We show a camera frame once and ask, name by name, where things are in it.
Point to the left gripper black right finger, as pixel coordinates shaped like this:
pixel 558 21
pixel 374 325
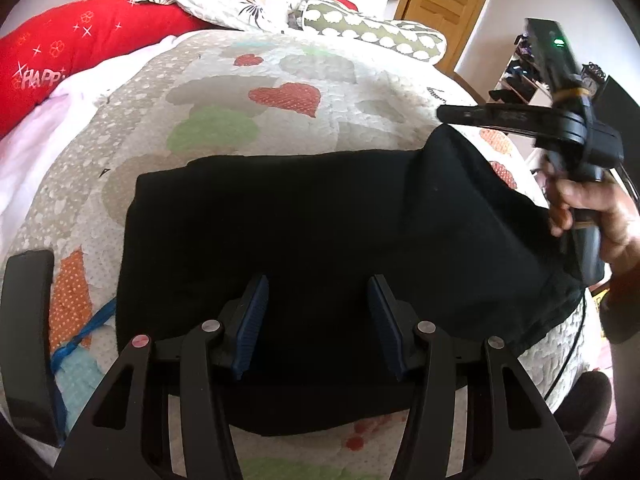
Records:
pixel 510 432

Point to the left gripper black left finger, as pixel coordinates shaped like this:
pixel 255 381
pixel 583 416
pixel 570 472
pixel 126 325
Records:
pixel 122 433

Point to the black pants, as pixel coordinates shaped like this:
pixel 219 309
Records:
pixel 449 236

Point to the right hand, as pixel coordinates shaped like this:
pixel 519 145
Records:
pixel 615 214

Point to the black television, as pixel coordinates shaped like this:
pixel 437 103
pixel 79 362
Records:
pixel 616 108

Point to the black desk clock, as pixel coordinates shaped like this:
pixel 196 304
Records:
pixel 593 78

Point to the shoe rack with clutter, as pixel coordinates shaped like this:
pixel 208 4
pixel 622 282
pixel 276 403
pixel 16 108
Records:
pixel 522 60

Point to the white tv shelf unit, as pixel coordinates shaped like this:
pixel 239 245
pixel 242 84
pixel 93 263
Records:
pixel 518 89

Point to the green cloud pattern pillow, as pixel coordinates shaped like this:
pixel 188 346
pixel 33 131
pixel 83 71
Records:
pixel 333 19

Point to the wooden door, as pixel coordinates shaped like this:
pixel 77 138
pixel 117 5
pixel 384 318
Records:
pixel 445 5

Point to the pink white bedsheet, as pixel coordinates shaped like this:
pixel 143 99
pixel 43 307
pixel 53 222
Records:
pixel 30 149

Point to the heart patterned quilted bedspread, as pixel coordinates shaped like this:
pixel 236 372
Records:
pixel 227 93

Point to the long red bolster pillow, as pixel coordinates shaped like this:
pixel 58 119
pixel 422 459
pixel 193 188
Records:
pixel 38 55

